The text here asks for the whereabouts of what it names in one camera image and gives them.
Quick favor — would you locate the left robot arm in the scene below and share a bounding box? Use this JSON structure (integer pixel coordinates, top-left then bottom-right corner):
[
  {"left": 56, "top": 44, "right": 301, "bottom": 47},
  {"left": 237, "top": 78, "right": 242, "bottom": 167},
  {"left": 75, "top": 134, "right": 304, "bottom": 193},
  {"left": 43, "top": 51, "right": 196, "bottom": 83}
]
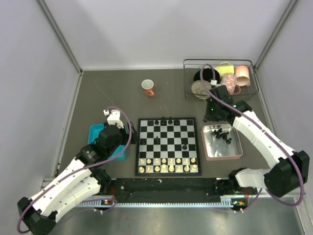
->
[{"left": 17, "top": 122, "right": 137, "bottom": 235}]

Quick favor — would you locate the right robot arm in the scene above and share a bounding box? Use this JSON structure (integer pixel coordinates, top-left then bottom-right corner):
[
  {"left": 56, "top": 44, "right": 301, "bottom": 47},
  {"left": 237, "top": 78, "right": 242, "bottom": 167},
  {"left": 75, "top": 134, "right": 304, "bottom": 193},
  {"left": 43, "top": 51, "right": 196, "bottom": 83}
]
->
[{"left": 204, "top": 85, "right": 310, "bottom": 198}]

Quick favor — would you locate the chess board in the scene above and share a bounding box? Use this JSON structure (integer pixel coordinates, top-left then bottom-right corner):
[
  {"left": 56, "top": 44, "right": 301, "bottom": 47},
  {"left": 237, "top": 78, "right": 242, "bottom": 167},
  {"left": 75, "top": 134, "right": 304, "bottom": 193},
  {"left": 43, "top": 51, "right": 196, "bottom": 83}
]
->
[{"left": 135, "top": 117, "right": 201, "bottom": 176}]

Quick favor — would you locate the blue plastic tray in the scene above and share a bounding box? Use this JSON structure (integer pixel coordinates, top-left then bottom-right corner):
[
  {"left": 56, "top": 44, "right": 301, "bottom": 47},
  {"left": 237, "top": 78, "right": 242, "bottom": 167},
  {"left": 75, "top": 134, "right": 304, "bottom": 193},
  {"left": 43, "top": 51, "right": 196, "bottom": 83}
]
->
[{"left": 88, "top": 124, "right": 129, "bottom": 163}]

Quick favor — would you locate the patterned plate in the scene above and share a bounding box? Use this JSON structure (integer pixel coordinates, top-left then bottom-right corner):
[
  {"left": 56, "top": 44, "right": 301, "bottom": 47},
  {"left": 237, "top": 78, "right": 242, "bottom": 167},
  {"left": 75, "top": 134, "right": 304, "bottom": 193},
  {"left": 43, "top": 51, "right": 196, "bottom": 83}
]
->
[{"left": 191, "top": 80, "right": 210, "bottom": 100}]

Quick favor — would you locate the pink metal tray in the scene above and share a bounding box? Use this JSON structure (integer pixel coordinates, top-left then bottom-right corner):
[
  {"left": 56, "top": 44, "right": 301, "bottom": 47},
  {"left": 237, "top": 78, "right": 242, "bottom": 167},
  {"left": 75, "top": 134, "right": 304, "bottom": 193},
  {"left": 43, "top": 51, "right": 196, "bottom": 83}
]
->
[{"left": 201, "top": 124, "right": 243, "bottom": 161}]

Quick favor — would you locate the pink floral mug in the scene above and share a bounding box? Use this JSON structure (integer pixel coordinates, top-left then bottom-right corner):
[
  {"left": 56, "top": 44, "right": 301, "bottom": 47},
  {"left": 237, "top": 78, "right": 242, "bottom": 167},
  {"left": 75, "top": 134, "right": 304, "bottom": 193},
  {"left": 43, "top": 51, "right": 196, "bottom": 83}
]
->
[{"left": 220, "top": 73, "right": 241, "bottom": 94}]

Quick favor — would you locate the black bowl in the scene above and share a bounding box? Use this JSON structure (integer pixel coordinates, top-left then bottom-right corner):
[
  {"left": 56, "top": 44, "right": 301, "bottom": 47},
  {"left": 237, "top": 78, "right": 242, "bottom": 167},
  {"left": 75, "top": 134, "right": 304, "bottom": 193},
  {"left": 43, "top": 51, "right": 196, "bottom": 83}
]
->
[{"left": 194, "top": 69, "right": 221, "bottom": 83}]

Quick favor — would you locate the yellow mug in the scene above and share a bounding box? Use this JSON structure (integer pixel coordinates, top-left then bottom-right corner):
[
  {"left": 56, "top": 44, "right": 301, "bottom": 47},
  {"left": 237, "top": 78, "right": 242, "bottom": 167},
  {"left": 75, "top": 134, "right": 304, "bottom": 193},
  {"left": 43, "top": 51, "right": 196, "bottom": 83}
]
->
[{"left": 215, "top": 62, "right": 235, "bottom": 77}]

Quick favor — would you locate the pink marbled cup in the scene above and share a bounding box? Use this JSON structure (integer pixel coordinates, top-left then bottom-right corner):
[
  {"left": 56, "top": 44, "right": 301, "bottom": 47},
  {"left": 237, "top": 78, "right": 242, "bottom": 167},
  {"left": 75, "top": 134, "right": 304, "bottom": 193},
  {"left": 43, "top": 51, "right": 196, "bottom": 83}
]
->
[{"left": 234, "top": 65, "right": 250, "bottom": 87}]

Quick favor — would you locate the orange mug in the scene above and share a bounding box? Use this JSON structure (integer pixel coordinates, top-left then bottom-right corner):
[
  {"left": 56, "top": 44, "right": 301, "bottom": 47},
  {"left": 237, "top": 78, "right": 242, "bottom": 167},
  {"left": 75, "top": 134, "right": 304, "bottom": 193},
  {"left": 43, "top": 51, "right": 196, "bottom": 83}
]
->
[{"left": 141, "top": 79, "right": 155, "bottom": 97}]

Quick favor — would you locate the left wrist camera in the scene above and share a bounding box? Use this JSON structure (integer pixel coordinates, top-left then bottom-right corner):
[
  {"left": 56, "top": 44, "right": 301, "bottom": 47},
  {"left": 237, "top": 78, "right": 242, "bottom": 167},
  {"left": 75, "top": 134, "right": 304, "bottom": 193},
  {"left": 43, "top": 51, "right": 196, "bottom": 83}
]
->
[{"left": 103, "top": 109, "right": 124, "bottom": 129}]

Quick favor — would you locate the wire dish rack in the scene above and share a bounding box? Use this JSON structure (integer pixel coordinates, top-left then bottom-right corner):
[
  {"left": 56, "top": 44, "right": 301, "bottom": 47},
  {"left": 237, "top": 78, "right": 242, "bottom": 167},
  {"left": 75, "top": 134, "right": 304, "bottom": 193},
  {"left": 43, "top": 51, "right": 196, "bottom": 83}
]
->
[{"left": 183, "top": 59, "right": 258, "bottom": 101}]

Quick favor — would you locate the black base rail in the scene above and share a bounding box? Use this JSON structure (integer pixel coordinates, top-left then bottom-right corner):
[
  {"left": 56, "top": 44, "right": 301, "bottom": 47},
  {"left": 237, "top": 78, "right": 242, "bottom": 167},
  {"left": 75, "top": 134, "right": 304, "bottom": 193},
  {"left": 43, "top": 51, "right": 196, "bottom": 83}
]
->
[{"left": 112, "top": 178, "right": 221, "bottom": 203}]

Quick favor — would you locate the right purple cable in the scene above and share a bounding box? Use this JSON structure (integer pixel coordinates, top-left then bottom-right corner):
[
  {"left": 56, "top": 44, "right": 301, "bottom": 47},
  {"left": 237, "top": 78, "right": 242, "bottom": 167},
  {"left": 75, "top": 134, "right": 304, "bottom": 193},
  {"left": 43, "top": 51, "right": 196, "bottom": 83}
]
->
[{"left": 200, "top": 64, "right": 306, "bottom": 206}]

